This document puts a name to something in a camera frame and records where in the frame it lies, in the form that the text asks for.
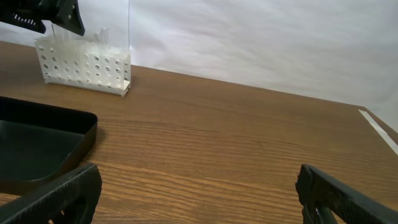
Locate white test tube rack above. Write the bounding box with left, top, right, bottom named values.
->
left=34, top=34, right=132, bottom=97

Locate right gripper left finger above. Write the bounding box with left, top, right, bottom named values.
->
left=0, top=162, right=103, bottom=224

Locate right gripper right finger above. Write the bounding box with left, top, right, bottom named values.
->
left=295, top=163, right=398, bottom=224

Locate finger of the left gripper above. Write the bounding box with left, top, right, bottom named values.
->
left=46, top=0, right=85, bottom=37
left=0, top=0, right=47, bottom=34

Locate black tray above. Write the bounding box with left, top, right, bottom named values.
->
left=0, top=95, right=99, bottom=196

